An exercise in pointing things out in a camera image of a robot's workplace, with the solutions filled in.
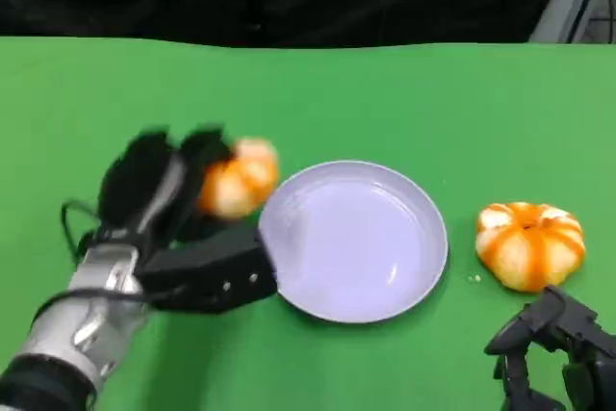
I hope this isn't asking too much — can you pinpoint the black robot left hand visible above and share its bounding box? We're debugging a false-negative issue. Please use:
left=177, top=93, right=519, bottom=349
left=95, top=125, right=238, bottom=258

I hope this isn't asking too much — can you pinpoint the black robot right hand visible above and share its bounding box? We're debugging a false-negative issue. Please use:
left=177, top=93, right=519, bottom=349
left=483, top=284, right=616, bottom=411

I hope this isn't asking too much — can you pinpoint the orange white toy bread roll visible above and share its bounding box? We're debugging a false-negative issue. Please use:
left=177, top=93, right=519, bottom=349
left=475, top=201, right=587, bottom=293
left=196, top=137, right=281, bottom=220

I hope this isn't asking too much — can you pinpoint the green table cloth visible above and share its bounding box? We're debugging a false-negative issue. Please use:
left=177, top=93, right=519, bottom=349
left=0, top=35, right=616, bottom=411

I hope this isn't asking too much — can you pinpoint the lilac plate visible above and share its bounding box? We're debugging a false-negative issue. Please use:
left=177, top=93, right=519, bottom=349
left=257, top=159, right=449, bottom=324

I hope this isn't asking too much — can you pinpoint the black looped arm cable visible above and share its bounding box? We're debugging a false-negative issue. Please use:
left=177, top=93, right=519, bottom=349
left=60, top=198, right=103, bottom=269

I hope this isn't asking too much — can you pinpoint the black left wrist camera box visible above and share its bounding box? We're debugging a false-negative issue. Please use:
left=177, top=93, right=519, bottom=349
left=136, top=225, right=281, bottom=316

